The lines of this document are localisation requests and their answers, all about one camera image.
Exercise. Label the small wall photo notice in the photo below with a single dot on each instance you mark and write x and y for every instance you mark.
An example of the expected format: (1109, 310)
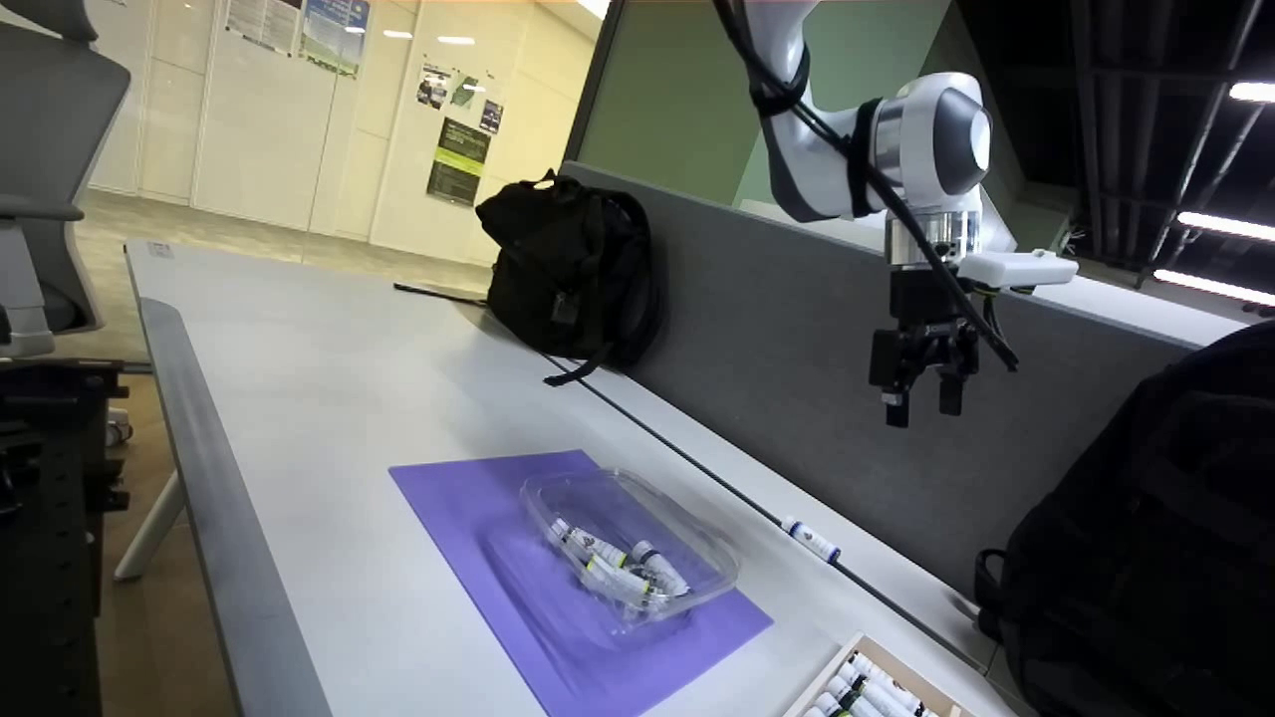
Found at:
(431, 90)

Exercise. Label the blue and white wall poster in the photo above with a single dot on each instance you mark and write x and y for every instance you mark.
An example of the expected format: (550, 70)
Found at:
(333, 31)

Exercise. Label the gray desk partition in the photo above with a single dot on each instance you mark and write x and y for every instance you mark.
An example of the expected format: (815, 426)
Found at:
(799, 382)

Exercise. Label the large black backpack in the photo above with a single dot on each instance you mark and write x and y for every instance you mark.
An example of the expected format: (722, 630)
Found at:
(1156, 557)

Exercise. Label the ceiling tube light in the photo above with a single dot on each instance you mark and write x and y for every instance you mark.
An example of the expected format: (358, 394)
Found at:
(1230, 225)
(1252, 92)
(1217, 289)

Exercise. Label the green and black wall poster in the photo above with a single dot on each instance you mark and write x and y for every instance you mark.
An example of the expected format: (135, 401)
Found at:
(460, 164)

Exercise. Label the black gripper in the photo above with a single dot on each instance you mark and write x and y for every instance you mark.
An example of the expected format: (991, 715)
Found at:
(921, 323)

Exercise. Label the white paint tube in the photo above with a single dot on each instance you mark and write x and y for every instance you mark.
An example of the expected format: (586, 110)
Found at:
(856, 697)
(625, 585)
(585, 544)
(661, 565)
(885, 682)
(821, 705)

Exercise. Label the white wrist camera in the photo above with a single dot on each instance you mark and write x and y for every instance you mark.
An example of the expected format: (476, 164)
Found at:
(1020, 269)

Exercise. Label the wooden paint tube box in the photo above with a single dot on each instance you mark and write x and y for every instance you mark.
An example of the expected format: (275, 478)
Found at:
(932, 682)

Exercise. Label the white table leg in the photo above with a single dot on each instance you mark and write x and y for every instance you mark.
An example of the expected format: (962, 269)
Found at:
(151, 525)

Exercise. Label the clear plastic container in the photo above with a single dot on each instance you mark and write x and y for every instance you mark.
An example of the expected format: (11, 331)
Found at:
(691, 544)

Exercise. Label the black equipment stand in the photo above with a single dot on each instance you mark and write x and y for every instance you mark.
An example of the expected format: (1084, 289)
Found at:
(44, 531)

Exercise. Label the purple mat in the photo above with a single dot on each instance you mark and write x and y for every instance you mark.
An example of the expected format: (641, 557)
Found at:
(452, 511)

